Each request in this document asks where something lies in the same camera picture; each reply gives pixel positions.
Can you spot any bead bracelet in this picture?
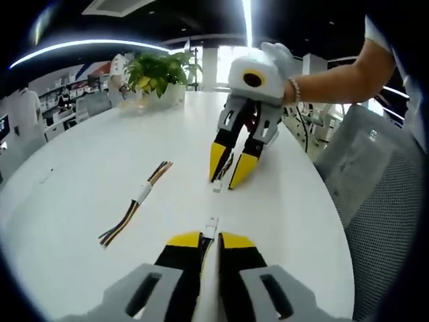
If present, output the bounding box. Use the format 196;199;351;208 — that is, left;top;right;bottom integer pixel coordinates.
287;76;301;105

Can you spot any white JST connector plug cable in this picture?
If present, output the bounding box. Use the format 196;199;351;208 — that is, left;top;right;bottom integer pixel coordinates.
200;216;221;266

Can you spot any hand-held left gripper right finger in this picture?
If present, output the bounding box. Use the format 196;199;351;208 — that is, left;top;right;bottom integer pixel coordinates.
218;231;336;322

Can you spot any person's right hand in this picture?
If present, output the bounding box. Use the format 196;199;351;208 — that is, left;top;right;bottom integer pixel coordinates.
260;41;296;107

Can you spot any black cable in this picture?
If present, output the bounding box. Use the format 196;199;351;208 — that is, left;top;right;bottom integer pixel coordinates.
291;105;311;154

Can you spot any joined multicolour wire harness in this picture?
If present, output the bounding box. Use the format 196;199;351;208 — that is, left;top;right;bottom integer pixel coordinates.
98;160;174;248

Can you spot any green potted plant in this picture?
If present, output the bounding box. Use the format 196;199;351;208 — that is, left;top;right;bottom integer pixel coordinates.
117;50;204;115

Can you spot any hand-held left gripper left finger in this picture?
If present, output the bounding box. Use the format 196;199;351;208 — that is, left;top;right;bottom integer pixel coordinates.
60;230;204;322

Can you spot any white JST connector socket cable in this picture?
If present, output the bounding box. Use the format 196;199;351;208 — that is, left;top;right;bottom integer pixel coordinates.
212;152;235;193

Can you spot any person's white shirt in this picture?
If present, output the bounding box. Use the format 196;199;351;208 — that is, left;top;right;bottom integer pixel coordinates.
363;13;429;158

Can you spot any grey mesh office chair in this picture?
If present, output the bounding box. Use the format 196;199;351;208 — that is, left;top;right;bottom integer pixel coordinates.
313;103;428;322

